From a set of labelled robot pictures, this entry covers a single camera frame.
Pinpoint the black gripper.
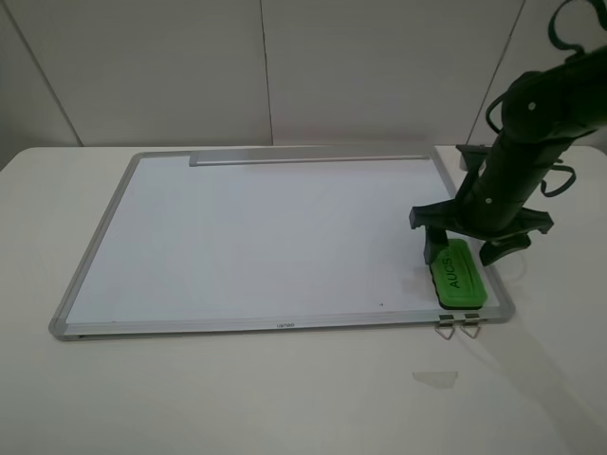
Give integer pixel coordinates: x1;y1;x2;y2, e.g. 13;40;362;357
409;174;554;266

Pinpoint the green whiteboard eraser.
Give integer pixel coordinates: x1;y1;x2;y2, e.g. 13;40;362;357
430;239;487;310

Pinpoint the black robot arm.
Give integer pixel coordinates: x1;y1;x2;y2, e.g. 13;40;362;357
410;47;606;265

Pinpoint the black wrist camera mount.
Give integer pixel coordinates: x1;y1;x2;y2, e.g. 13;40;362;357
456;144;491;172

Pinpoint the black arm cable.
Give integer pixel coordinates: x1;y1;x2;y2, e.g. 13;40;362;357
486;0;607;200

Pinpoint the aluminium framed whiteboard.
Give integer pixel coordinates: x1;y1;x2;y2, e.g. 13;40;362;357
48;142;514;340

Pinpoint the right metal hanger clip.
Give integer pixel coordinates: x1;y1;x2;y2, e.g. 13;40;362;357
460;313;484;339

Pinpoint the left metal hanger clip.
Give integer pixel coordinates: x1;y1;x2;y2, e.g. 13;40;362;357
434;315;455;340

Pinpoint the metal hanger clip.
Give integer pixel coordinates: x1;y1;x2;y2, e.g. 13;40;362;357
434;315;455;340
460;313;484;339

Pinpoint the clear tape piece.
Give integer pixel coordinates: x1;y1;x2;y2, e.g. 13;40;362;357
412;371;459;390

